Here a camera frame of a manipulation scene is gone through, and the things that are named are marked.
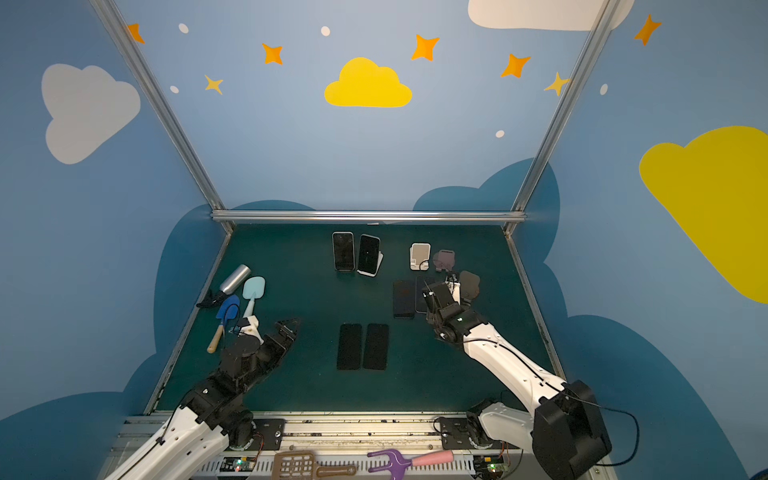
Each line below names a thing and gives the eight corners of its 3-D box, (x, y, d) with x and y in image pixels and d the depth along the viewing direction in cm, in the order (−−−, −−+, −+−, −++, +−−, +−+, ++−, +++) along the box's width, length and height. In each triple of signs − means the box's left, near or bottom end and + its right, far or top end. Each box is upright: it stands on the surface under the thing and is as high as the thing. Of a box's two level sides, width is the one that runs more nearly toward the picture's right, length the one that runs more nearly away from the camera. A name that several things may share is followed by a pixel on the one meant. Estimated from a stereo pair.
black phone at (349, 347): (336, 369, 88) (335, 366, 86) (341, 326, 97) (340, 323, 95) (360, 369, 88) (359, 366, 86) (362, 326, 97) (362, 323, 95)
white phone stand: (410, 270, 109) (412, 256, 103) (409, 257, 114) (411, 243, 107) (429, 270, 110) (431, 256, 103) (427, 257, 114) (430, 243, 107)
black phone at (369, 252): (360, 275, 110) (357, 249, 98) (361, 260, 114) (358, 234, 103) (379, 275, 110) (379, 249, 98) (380, 260, 114) (379, 234, 103)
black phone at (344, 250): (335, 271, 109) (330, 247, 99) (337, 255, 114) (333, 231, 104) (354, 271, 109) (351, 247, 99) (355, 255, 114) (352, 231, 104)
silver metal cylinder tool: (200, 308, 99) (195, 303, 96) (246, 268, 110) (243, 263, 107) (207, 313, 97) (203, 309, 95) (253, 272, 109) (250, 267, 106)
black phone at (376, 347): (363, 369, 88) (363, 366, 86) (365, 328, 97) (365, 324, 95) (388, 369, 88) (388, 366, 86) (388, 328, 97) (388, 324, 95)
